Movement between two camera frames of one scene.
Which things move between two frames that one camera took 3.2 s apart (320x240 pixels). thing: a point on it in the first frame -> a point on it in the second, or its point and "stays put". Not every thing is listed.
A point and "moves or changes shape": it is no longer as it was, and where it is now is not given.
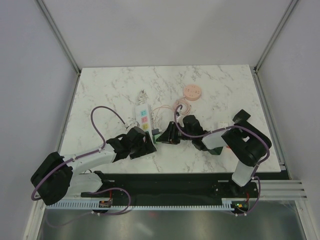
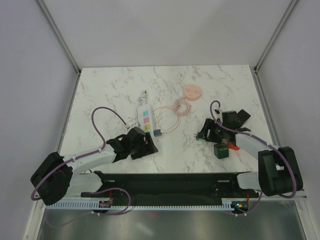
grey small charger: [155, 131] stays put
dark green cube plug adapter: [217, 151] moves or changes shape
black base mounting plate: [184, 187] stays put
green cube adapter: [155, 137] moves or changes shape
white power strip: [143, 117] stays put
